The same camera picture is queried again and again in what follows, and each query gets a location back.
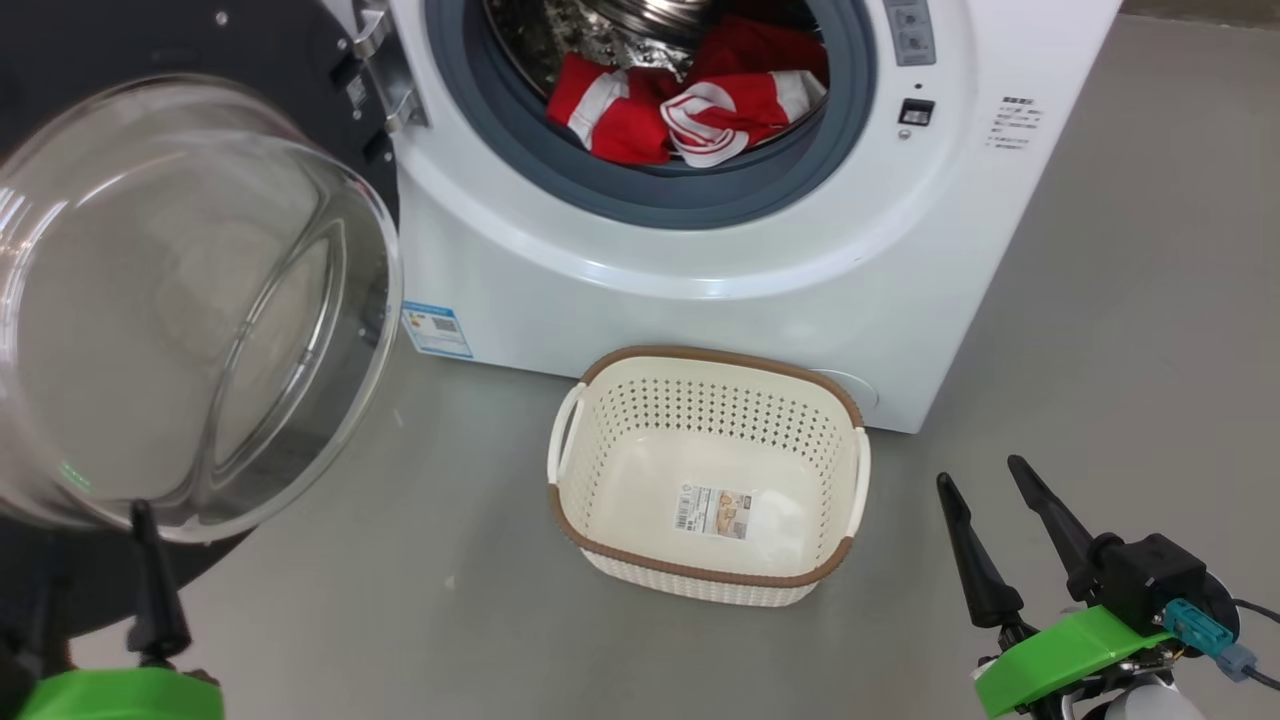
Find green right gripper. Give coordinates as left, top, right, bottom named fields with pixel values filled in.
left=937, top=455, right=1176, bottom=719

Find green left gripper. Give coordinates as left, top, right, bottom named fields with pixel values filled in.
left=15, top=500, right=223, bottom=720

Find black glass washer door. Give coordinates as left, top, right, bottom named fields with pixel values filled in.
left=0, top=0, right=404, bottom=641

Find red and white garment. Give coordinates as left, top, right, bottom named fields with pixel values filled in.
left=546, top=15, right=829, bottom=169

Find printed product label sticker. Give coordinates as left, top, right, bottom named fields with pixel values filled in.
left=674, top=485, right=753, bottom=541

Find cream laundry basket brown rim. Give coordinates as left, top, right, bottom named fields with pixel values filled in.
left=547, top=346, right=872, bottom=608

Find white front-load washing machine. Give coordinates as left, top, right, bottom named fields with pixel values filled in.
left=320, top=0, right=1123, bottom=434

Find stainless steel washing machine drum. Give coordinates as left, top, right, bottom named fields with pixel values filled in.
left=484, top=0, right=823, bottom=101

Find blue energy label sticker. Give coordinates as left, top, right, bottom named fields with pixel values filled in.
left=401, top=300, right=474, bottom=359

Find teal right connector with cable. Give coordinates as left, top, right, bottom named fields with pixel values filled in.
left=1163, top=598, right=1280, bottom=691

